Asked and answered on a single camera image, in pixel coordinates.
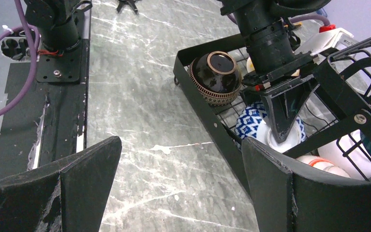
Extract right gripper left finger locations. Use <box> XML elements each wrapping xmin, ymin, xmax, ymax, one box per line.
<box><xmin>0</xmin><ymin>136</ymin><xmax>122</xmax><ymax>232</ymax></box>

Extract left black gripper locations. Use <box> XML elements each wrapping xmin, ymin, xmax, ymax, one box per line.
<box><xmin>242</xmin><ymin>52</ymin><xmax>319</xmax><ymax>143</ymax></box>

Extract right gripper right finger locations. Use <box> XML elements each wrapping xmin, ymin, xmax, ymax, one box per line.
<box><xmin>242</xmin><ymin>138</ymin><xmax>371</xmax><ymax>232</ymax></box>

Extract red geometric pattern bowl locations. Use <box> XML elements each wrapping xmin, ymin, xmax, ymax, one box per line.
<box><xmin>235</xmin><ymin>101</ymin><xmax>306</xmax><ymax>153</ymax></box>

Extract orange zigzag bowl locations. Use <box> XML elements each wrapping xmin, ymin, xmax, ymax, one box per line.
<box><xmin>296</xmin><ymin>155</ymin><xmax>351</xmax><ymax>178</ymax></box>

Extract black wire dish rack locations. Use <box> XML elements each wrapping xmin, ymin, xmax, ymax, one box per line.
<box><xmin>173</xmin><ymin>34</ymin><xmax>371</xmax><ymax>190</ymax></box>

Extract black blue banded bowl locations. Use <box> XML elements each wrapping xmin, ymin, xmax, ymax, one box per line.
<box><xmin>187</xmin><ymin>51</ymin><xmax>243</xmax><ymax>106</ymax></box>

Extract yellow sun pattern bowl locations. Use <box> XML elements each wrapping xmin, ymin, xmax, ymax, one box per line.
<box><xmin>246</xmin><ymin>57</ymin><xmax>255</xmax><ymax>73</ymax></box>

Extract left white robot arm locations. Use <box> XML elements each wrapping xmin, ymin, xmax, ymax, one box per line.
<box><xmin>220</xmin><ymin>0</ymin><xmax>327</xmax><ymax>143</ymax></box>

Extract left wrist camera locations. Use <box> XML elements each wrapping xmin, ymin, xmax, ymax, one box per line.
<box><xmin>294</xmin><ymin>28</ymin><xmax>358</xmax><ymax>56</ymax></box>

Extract yellow handled pliers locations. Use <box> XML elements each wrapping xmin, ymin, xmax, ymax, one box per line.
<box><xmin>283</xmin><ymin>21</ymin><xmax>303</xmax><ymax>31</ymax></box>

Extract black handled pliers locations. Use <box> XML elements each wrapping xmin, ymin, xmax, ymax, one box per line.
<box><xmin>116</xmin><ymin>0</ymin><xmax>138</xmax><ymax>15</ymax></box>

